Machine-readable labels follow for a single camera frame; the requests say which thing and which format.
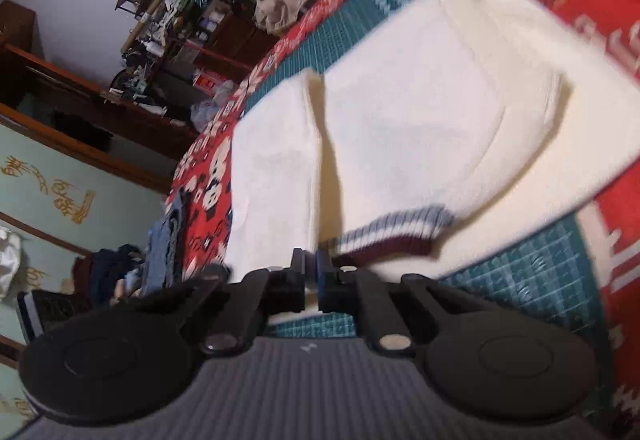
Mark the red and white box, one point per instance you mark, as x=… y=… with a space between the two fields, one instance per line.
x=207 y=80

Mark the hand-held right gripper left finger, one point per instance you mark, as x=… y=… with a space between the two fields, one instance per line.
x=299 y=285

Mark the dark striped cloth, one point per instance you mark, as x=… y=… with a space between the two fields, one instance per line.
x=50 y=312

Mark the green cutting mat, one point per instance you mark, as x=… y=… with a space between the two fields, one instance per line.
x=530 y=260

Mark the white sweater with maroon trim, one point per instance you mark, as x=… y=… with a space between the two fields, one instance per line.
x=425 y=110

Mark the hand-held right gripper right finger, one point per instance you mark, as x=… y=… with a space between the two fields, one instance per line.
x=322 y=280

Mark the white printed plastic bag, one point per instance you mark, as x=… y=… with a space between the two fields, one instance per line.
x=212 y=108

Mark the wooden drawer cabinet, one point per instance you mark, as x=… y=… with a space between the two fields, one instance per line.
x=240 y=40

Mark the folded blue jeans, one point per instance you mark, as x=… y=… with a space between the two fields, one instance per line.
x=165 y=245

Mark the dark blue clothes pile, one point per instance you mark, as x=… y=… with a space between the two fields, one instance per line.
x=110 y=270

